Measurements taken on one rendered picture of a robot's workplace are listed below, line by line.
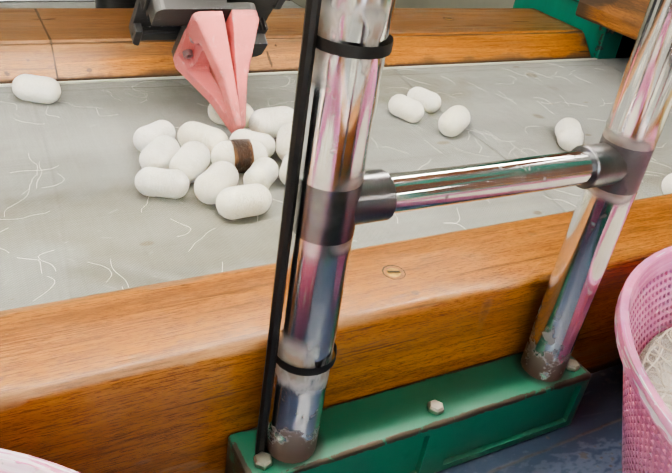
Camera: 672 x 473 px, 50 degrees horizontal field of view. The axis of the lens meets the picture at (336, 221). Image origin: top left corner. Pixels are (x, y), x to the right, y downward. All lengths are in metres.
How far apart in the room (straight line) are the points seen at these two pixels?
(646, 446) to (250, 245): 0.22
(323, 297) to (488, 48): 0.56
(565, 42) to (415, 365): 0.57
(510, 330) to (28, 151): 0.32
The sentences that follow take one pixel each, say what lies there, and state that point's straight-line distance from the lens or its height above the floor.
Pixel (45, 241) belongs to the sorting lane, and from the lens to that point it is 0.41.
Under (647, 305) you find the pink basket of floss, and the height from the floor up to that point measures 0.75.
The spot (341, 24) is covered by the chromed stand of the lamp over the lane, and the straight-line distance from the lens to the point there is 0.22.
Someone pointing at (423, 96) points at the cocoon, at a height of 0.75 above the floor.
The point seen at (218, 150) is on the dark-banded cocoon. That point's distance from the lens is 0.47.
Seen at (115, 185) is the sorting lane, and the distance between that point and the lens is 0.46.
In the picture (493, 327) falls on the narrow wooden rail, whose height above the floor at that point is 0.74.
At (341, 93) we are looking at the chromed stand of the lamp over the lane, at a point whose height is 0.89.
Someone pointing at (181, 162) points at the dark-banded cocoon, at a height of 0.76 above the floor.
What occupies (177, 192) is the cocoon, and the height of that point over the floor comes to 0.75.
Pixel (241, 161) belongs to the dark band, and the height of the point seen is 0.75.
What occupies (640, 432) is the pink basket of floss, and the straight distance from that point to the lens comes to 0.37.
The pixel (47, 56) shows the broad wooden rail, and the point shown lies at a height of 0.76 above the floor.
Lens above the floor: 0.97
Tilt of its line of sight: 31 degrees down
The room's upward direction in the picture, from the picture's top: 9 degrees clockwise
